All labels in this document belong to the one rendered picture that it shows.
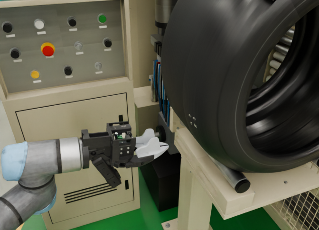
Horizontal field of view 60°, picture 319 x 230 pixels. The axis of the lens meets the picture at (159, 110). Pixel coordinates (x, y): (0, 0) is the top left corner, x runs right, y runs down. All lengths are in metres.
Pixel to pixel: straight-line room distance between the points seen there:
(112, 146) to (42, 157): 0.14
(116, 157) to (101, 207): 1.13
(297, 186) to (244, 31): 0.60
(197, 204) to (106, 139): 0.88
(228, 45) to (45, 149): 0.41
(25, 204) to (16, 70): 0.71
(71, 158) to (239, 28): 0.41
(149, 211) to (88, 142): 1.28
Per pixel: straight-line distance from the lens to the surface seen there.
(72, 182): 1.56
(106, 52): 1.26
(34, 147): 0.62
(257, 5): 0.53
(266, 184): 0.95
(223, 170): 0.81
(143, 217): 1.82
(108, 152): 0.64
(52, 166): 0.61
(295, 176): 1.01
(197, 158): 0.90
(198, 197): 1.38
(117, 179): 0.70
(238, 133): 0.61
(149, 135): 0.69
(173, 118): 0.98
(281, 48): 1.24
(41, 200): 0.69
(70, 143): 0.62
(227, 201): 0.79
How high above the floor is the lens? 1.46
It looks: 32 degrees down
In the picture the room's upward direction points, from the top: straight up
